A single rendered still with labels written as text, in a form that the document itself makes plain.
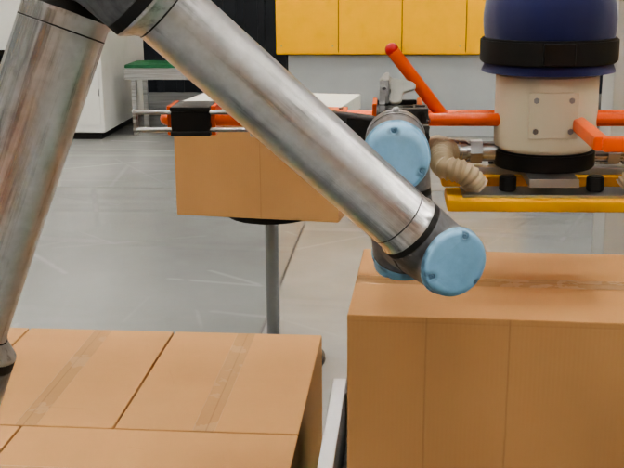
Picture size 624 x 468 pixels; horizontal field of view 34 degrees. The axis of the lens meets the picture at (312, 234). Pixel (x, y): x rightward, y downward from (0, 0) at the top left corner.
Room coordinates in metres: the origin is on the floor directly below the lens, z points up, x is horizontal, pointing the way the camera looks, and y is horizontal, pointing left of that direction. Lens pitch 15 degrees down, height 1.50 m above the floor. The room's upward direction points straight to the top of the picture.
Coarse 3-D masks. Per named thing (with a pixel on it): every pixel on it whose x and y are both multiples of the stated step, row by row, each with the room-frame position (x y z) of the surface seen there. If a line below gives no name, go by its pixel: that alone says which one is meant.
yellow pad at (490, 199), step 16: (512, 176) 1.63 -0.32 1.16; (592, 176) 1.62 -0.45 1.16; (448, 192) 1.65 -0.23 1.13; (464, 192) 1.62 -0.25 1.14; (480, 192) 1.62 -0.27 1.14; (496, 192) 1.62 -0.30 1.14; (512, 192) 1.62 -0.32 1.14; (528, 192) 1.62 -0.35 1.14; (544, 192) 1.62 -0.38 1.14; (560, 192) 1.62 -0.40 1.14; (576, 192) 1.61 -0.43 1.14; (592, 192) 1.61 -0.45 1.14; (608, 192) 1.61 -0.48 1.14; (448, 208) 1.60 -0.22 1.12; (464, 208) 1.59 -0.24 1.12; (480, 208) 1.59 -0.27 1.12; (496, 208) 1.59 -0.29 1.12; (512, 208) 1.59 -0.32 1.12; (528, 208) 1.59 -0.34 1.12; (544, 208) 1.58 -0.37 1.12; (560, 208) 1.58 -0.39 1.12; (576, 208) 1.58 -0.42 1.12; (592, 208) 1.58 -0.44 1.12; (608, 208) 1.58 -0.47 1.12
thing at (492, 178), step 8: (488, 176) 1.78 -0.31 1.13; (496, 176) 1.78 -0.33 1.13; (520, 176) 1.78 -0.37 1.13; (584, 176) 1.77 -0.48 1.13; (608, 176) 1.77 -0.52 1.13; (616, 176) 1.76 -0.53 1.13; (448, 184) 1.78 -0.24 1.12; (456, 184) 1.78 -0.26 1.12; (488, 184) 1.78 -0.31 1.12; (496, 184) 1.78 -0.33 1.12; (520, 184) 1.77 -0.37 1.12; (584, 184) 1.77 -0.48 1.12; (608, 184) 1.76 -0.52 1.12; (616, 184) 1.76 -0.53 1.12
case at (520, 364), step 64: (512, 256) 1.90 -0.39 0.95; (576, 256) 1.90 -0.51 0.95; (384, 320) 1.57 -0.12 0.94; (448, 320) 1.55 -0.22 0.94; (512, 320) 1.54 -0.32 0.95; (576, 320) 1.53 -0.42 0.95; (384, 384) 1.57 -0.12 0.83; (448, 384) 1.55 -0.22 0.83; (512, 384) 1.54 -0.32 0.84; (576, 384) 1.53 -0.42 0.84; (384, 448) 1.56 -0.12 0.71; (448, 448) 1.55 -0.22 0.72; (512, 448) 1.54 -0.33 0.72; (576, 448) 1.53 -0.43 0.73
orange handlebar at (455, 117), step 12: (336, 108) 1.77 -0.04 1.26; (216, 120) 1.74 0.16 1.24; (228, 120) 1.74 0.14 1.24; (432, 120) 1.71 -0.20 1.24; (444, 120) 1.71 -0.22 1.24; (456, 120) 1.71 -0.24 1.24; (468, 120) 1.71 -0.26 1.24; (480, 120) 1.70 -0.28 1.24; (492, 120) 1.70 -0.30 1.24; (576, 120) 1.63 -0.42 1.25; (600, 120) 1.69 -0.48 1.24; (612, 120) 1.69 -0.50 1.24; (576, 132) 1.61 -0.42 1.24; (588, 132) 1.52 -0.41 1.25; (600, 132) 1.50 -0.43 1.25; (588, 144) 1.51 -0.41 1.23; (600, 144) 1.46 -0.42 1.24; (612, 144) 1.45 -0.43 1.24
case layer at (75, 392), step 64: (64, 384) 2.24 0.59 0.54; (128, 384) 2.24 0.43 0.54; (192, 384) 2.24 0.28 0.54; (256, 384) 2.24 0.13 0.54; (320, 384) 2.52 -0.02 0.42; (0, 448) 1.92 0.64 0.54; (64, 448) 1.91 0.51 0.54; (128, 448) 1.91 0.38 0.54; (192, 448) 1.91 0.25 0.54; (256, 448) 1.91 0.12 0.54
